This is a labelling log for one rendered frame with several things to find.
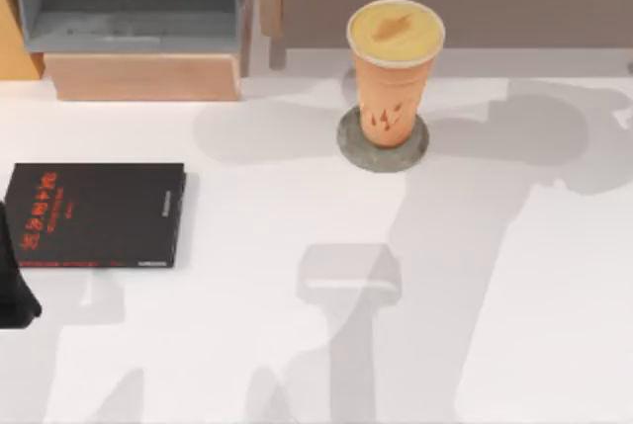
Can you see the grey round coaster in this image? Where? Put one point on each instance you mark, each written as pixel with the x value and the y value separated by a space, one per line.
pixel 353 147

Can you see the orange cup with yellow lid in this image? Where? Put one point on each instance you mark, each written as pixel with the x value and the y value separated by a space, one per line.
pixel 393 73

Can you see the pale wooden drawer front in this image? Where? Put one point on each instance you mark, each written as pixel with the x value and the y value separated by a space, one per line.
pixel 143 75

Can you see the black book with red lettering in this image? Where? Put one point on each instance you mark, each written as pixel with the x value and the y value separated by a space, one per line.
pixel 94 216

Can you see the pulled-out grey drawer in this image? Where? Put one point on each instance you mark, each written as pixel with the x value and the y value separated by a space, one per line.
pixel 133 9

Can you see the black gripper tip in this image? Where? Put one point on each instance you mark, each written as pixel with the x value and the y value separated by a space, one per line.
pixel 14 290

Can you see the wooden cupboard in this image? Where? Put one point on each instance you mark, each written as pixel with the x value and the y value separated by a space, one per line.
pixel 12 38

